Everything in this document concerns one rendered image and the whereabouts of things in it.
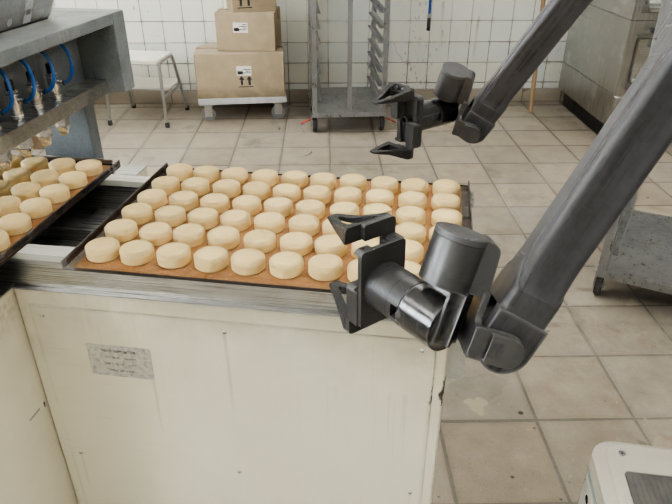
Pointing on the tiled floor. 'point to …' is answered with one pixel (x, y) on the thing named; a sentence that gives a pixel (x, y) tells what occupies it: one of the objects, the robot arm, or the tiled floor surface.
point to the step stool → (152, 79)
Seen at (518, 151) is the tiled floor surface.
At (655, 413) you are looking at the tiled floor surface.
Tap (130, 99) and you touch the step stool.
